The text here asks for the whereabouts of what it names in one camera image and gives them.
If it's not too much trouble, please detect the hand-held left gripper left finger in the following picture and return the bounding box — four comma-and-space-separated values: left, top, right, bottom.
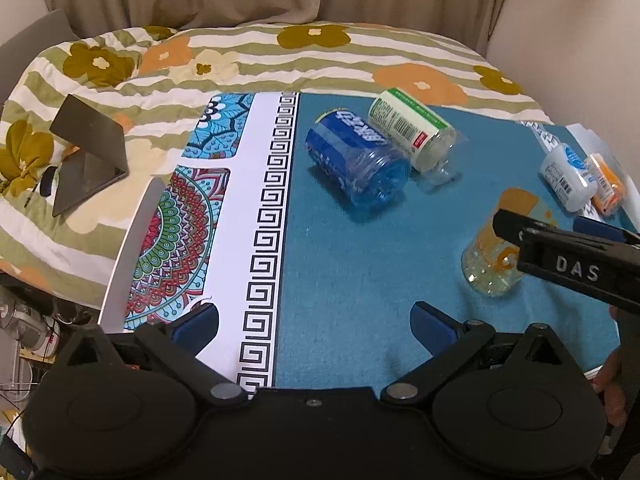
59, 304, 249, 406

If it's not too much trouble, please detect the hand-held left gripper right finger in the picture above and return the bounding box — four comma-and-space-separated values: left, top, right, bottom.
381, 301, 583, 406

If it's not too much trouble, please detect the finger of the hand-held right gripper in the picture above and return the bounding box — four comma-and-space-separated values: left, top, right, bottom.
492, 208, 553, 248
573, 216, 640, 248

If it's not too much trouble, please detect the orange label plastic bottle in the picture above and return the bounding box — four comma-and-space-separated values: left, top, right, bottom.
461, 187, 556, 298

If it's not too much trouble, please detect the person's right hand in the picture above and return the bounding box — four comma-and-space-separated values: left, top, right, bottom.
594, 347, 628, 426

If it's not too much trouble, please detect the small orange bottle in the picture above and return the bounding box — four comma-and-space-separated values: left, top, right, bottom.
585, 152, 628, 217

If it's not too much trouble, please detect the blue patterned table mat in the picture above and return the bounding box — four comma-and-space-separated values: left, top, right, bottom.
122, 91, 640, 392

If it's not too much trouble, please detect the green label plastic bottle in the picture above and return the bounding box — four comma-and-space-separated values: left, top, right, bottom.
367, 87, 458, 176

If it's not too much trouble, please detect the blue label plastic bottle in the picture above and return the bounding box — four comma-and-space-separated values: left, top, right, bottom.
305, 109, 413, 208

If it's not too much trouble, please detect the white appliance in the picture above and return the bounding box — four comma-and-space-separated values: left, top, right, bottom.
0, 302, 56, 361

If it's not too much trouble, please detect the grey tablet with folding cover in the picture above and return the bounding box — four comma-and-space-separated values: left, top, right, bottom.
49, 94, 130, 218

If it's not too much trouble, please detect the floral striped blanket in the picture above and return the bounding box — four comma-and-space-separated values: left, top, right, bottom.
0, 22, 556, 308

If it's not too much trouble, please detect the grey panel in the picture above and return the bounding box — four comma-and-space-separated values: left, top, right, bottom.
0, 8, 81, 106

